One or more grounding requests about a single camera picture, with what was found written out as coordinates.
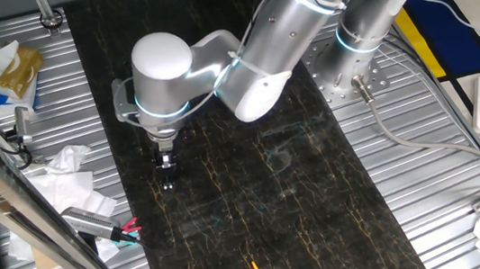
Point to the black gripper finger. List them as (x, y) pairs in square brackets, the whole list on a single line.
[(166, 182), (172, 182)]

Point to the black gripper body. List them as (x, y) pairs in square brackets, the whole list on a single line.
[(166, 162)]

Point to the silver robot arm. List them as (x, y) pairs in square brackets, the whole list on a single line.
[(160, 75)]

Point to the colour block pattern cloth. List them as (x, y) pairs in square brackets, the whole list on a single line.
[(458, 46)]

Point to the red plastic clothespin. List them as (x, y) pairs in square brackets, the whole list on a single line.
[(132, 224)]

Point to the teal plastic clothespin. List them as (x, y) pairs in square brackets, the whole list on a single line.
[(128, 236)]

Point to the black marble pattern mat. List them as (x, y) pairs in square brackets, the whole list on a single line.
[(259, 200)]

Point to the crumpled white tissue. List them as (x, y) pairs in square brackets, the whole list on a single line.
[(67, 160)]

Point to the flat white tissue sheets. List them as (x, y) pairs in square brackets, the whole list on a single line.
[(66, 191)]

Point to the large wooden cube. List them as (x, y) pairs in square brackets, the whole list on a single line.
[(44, 261)]

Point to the blue white tissue pack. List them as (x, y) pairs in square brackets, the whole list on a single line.
[(8, 101)]

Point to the gold tissue box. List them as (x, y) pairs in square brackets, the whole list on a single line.
[(18, 70)]

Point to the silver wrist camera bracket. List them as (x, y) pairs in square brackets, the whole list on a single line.
[(120, 107)]

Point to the small silver camera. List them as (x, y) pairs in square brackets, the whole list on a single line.
[(21, 123)]

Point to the aluminium frame bar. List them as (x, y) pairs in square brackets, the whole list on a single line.
[(10, 199)]

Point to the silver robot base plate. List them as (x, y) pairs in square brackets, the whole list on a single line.
[(380, 80)]

